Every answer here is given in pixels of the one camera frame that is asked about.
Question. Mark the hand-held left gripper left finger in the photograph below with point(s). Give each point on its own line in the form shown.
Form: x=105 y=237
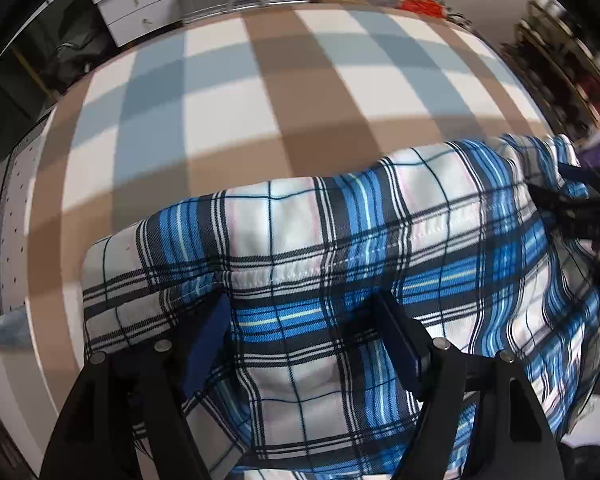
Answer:
x=205 y=355

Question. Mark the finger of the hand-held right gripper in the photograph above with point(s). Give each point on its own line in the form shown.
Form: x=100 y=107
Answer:
x=577 y=174
x=555 y=200

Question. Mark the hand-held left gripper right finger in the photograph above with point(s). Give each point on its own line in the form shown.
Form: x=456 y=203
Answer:
x=402 y=345

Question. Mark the blue white plaid shirt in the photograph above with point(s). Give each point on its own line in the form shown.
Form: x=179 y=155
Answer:
x=330 y=260

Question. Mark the purple plastic bag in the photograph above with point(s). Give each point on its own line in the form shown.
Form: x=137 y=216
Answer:
x=597 y=155

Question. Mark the wooden shoe rack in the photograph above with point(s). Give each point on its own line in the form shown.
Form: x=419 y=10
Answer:
x=575 y=80

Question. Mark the shoe rack with shoes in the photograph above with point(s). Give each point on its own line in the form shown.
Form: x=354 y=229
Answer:
x=555 y=55

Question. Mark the heap of sneakers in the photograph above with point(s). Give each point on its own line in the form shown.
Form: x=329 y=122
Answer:
x=462 y=17

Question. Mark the orange plastic bag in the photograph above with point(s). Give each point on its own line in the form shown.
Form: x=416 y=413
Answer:
x=422 y=7

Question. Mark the white dotted rug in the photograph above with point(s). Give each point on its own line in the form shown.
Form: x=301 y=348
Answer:
x=15 y=210

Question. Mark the brown blue checked blanket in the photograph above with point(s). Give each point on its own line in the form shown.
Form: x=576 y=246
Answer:
x=230 y=110

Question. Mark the black backpack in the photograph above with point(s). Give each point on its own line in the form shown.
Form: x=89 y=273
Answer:
x=70 y=60

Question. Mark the white desk with drawers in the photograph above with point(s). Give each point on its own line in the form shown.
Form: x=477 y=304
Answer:
x=140 y=5

